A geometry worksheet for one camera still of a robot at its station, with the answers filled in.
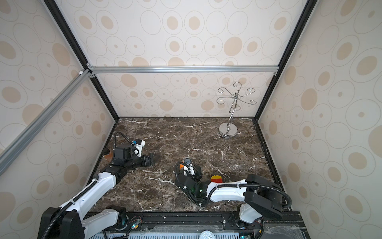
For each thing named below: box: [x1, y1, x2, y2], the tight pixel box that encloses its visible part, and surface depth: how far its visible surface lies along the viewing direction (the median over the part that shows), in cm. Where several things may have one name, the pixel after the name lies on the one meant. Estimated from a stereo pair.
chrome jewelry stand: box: [216, 81, 258, 138], surface depth 97 cm
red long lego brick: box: [210, 178, 223, 184], surface depth 88 cm
